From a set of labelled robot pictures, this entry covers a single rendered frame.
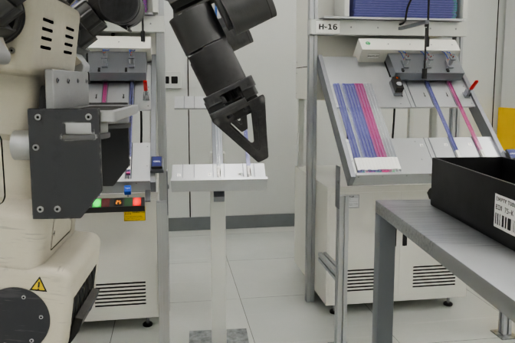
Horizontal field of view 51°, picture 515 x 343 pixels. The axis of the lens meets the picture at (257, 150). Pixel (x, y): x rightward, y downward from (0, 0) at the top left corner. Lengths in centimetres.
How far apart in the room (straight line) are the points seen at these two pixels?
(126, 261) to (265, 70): 206
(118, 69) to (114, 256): 80
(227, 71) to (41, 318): 48
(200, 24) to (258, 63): 336
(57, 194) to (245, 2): 39
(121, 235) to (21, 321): 152
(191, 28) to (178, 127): 332
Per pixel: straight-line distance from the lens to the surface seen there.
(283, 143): 409
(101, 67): 240
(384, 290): 138
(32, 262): 90
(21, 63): 83
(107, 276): 248
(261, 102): 64
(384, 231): 134
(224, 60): 68
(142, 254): 244
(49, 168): 83
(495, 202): 106
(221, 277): 226
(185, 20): 68
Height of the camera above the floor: 108
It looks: 7 degrees down
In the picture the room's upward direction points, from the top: straight up
